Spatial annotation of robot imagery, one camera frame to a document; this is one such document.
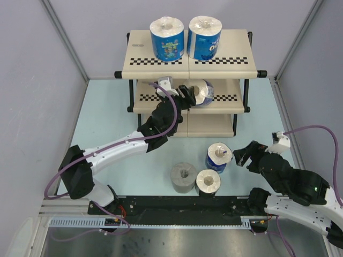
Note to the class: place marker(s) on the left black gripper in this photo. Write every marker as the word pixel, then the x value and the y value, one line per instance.
pixel 188 96

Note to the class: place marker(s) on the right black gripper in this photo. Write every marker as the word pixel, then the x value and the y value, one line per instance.
pixel 241 155

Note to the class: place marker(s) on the blue Tempo paper roll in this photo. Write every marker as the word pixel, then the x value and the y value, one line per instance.
pixel 203 90

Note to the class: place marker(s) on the blue-wrapped roll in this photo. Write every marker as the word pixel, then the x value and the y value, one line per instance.
pixel 218 157
pixel 167 35
pixel 203 37

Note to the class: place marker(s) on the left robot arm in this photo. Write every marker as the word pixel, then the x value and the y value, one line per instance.
pixel 79 167

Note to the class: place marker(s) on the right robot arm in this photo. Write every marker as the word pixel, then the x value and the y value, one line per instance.
pixel 300 195

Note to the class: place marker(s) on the beige three-tier shelf rack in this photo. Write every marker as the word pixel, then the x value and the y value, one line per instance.
pixel 229 72

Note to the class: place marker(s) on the white roll, black wrapper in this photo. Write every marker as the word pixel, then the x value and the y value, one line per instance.
pixel 207 183

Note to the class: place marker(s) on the grey paper roll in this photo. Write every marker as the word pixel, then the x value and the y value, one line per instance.
pixel 183 177

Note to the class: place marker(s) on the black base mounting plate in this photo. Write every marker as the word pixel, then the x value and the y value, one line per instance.
pixel 189 218

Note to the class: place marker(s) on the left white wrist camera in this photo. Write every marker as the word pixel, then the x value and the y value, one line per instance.
pixel 167 84

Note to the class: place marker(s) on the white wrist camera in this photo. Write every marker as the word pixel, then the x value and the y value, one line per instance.
pixel 281 143
pixel 167 84

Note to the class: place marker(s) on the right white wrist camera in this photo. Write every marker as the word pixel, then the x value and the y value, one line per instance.
pixel 281 143

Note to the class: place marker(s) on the aluminium frame rail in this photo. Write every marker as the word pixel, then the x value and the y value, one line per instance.
pixel 135 205

